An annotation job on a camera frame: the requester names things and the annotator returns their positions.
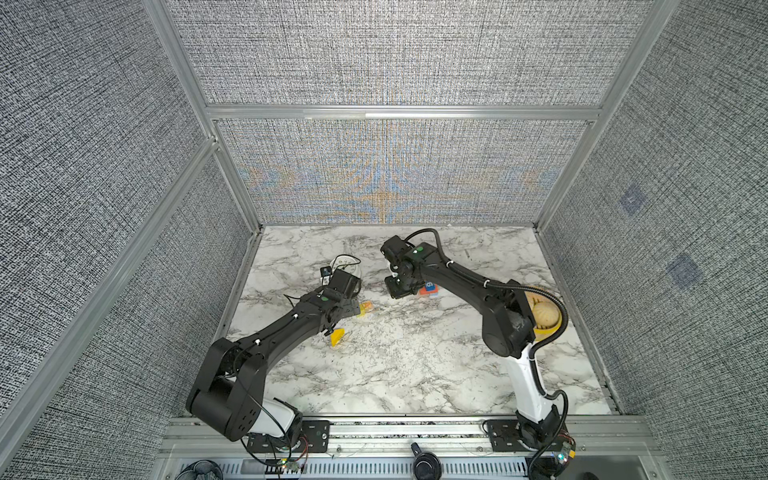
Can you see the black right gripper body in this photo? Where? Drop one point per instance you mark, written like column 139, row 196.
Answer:
column 398, row 286

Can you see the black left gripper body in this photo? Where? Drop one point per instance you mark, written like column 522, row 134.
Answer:
column 350, row 308

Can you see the yellow triangular block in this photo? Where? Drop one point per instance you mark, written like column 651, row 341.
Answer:
column 336, row 336

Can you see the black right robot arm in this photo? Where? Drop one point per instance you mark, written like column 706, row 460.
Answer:
column 508, row 326

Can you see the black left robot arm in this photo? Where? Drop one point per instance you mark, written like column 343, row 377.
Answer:
column 228, row 391

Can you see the right steamed bun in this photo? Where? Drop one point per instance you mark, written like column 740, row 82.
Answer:
column 546, row 315

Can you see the yellow wooden bucket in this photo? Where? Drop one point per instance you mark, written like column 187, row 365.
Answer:
column 533, row 298

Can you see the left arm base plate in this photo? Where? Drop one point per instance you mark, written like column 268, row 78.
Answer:
column 313, row 437

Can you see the black knob on rail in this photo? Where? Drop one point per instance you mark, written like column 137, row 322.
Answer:
column 426, row 465

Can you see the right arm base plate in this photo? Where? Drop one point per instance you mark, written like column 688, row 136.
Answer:
column 511, row 435

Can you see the aluminium front rail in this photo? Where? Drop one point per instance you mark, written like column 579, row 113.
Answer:
column 379, row 447

